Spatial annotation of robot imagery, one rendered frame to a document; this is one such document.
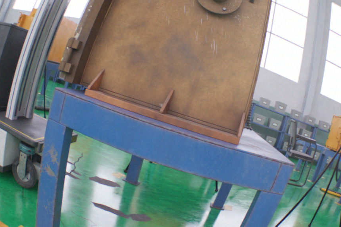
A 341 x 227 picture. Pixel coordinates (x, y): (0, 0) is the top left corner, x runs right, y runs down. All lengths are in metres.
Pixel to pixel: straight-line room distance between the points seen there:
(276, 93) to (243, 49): 9.86
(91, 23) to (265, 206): 0.82
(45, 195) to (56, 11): 1.29
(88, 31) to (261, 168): 0.70
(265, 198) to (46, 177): 0.70
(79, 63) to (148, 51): 0.24
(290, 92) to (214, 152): 10.22
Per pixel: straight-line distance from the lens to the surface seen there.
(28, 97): 2.17
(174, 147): 1.04
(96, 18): 1.26
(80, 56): 1.25
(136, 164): 2.83
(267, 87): 11.06
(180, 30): 1.27
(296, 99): 11.26
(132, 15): 1.31
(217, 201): 2.83
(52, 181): 1.18
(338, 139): 5.47
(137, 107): 1.15
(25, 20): 5.21
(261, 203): 1.07
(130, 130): 1.05
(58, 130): 1.13
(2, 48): 1.91
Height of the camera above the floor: 0.72
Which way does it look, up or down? 2 degrees down
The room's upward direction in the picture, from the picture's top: 17 degrees clockwise
